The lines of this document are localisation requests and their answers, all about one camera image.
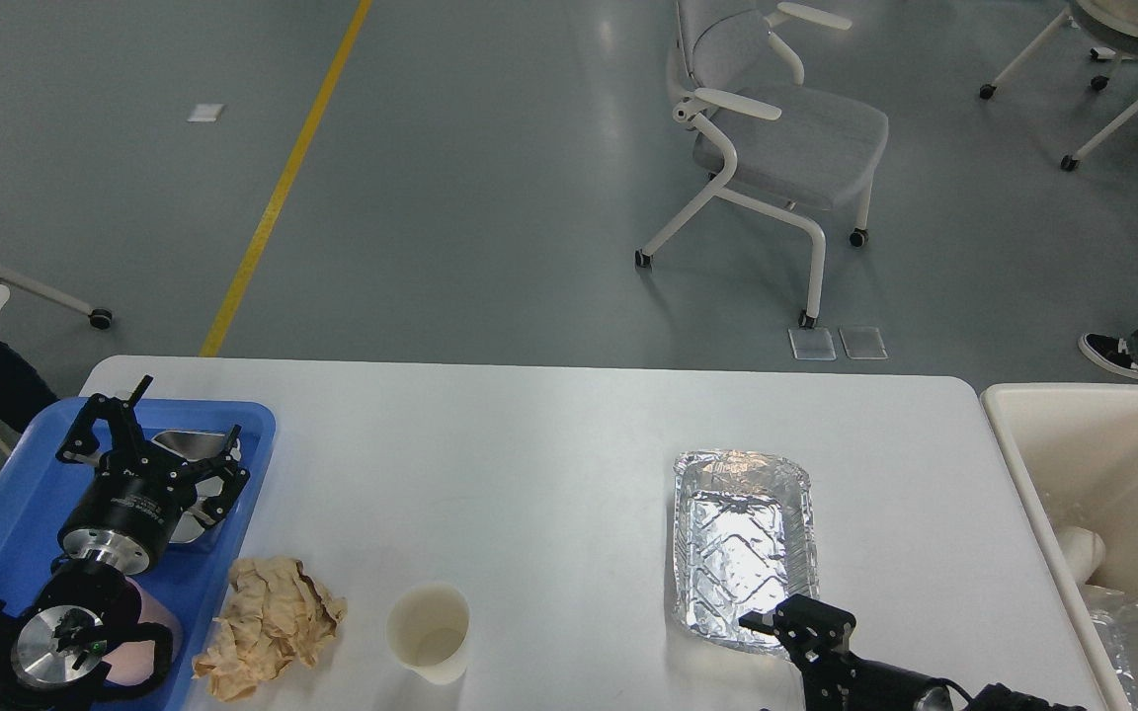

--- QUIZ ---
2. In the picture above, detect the white cup in bin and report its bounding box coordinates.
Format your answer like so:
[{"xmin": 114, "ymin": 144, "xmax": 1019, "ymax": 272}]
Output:
[{"xmin": 1055, "ymin": 524, "xmax": 1107, "ymax": 585}]

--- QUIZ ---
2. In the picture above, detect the pink ribbed mug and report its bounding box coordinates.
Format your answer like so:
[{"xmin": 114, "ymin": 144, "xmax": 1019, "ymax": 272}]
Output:
[{"xmin": 105, "ymin": 578, "xmax": 185, "ymax": 687}]

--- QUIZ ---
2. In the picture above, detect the left floor outlet plate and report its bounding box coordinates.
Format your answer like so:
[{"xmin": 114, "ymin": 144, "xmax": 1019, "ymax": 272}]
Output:
[{"xmin": 787, "ymin": 326, "xmax": 838, "ymax": 361}]

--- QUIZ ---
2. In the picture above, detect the aluminium foil tray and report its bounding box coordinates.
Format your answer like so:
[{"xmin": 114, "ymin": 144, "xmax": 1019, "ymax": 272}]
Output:
[{"xmin": 673, "ymin": 449, "xmax": 819, "ymax": 658}]

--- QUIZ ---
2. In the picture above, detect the blue plastic tray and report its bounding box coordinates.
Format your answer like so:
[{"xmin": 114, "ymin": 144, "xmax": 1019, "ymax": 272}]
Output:
[{"xmin": 0, "ymin": 399, "xmax": 277, "ymax": 710}]

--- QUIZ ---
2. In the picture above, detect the grey white office chair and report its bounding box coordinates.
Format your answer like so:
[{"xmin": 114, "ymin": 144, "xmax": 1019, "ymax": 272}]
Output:
[{"xmin": 635, "ymin": 1, "xmax": 889, "ymax": 329}]

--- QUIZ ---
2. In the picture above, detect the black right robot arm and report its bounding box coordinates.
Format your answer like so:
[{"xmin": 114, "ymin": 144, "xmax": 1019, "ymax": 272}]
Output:
[{"xmin": 739, "ymin": 594, "xmax": 1071, "ymax": 710}]

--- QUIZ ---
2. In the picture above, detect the small stainless steel tray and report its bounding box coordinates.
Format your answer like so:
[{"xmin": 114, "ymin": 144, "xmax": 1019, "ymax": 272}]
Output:
[{"xmin": 151, "ymin": 430, "xmax": 244, "ymax": 546}]

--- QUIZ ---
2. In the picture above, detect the white paper scrap on floor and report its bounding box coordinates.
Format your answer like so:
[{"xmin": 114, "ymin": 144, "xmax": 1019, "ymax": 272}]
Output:
[{"xmin": 187, "ymin": 104, "xmax": 225, "ymax": 124}]

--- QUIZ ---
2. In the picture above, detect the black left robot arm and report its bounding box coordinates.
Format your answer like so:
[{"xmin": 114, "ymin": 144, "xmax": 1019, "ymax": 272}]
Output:
[{"xmin": 0, "ymin": 378, "xmax": 277, "ymax": 710}]

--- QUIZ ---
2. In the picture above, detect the cream plastic bin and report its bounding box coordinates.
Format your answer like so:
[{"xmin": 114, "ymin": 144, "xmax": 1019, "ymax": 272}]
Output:
[{"xmin": 981, "ymin": 383, "xmax": 1138, "ymax": 710}]

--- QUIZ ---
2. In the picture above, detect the cream paper cup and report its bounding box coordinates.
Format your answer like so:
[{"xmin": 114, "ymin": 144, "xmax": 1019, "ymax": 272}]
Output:
[{"xmin": 385, "ymin": 582, "xmax": 471, "ymax": 685}]

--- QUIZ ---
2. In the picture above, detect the foil tray in bin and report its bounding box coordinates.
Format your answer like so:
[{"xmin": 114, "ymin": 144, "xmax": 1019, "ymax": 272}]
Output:
[{"xmin": 1081, "ymin": 585, "xmax": 1138, "ymax": 710}]

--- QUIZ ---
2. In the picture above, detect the right floor outlet plate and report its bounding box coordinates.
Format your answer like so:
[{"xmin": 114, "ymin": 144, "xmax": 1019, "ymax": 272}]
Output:
[{"xmin": 839, "ymin": 326, "xmax": 889, "ymax": 359}]

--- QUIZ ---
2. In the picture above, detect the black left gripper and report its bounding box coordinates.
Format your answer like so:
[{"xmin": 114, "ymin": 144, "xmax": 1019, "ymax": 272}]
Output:
[{"xmin": 55, "ymin": 377, "xmax": 250, "ymax": 576}]

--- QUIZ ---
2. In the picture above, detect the floor outlet plate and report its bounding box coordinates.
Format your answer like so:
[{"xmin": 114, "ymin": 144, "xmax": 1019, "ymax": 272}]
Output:
[
  {"xmin": 787, "ymin": 326, "xmax": 838, "ymax": 361},
  {"xmin": 839, "ymin": 326, "xmax": 889, "ymax": 359}
]

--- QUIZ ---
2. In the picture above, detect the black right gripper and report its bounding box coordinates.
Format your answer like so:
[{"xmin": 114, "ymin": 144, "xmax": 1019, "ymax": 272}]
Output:
[{"xmin": 739, "ymin": 595, "xmax": 965, "ymax": 710}]

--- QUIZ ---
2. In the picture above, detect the crumpled brown paper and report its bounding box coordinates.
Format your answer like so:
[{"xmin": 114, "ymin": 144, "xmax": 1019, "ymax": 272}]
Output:
[{"xmin": 193, "ymin": 555, "xmax": 348, "ymax": 702}]

